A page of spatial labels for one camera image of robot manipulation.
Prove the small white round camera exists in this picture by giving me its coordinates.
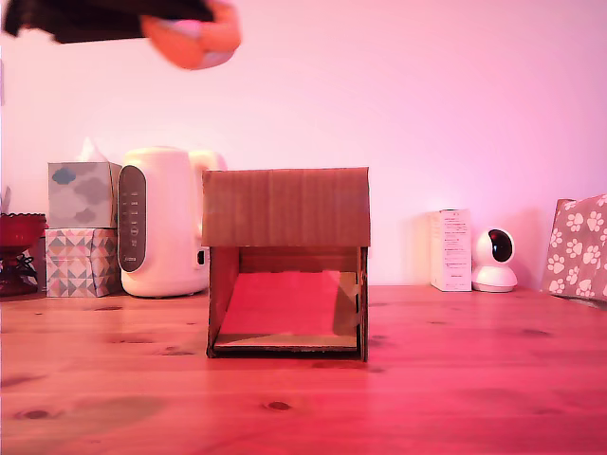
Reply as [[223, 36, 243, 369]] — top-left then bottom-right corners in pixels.
[[470, 228, 519, 294]]

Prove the red glass bowl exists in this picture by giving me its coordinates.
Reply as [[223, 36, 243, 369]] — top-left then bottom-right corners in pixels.
[[0, 212, 49, 298]]

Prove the cardboard dice tower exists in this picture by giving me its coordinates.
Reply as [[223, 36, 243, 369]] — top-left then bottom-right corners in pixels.
[[200, 166, 372, 364]]

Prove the white printed carton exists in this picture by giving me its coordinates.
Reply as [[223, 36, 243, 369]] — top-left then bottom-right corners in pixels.
[[430, 208, 474, 293]]

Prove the cloud print tissue box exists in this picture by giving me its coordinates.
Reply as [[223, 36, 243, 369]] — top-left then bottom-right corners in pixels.
[[46, 136, 124, 230]]

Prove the geometric pattern box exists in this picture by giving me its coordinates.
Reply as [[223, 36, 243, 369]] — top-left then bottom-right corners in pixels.
[[44, 227, 123, 300]]

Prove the white electric kettle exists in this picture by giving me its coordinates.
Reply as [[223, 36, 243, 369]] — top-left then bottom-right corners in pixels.
[[117, 146, 229, 300]]

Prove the orange and white footbag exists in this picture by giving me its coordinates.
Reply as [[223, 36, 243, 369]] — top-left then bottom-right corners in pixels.
[[139, 0, 244, 72]]

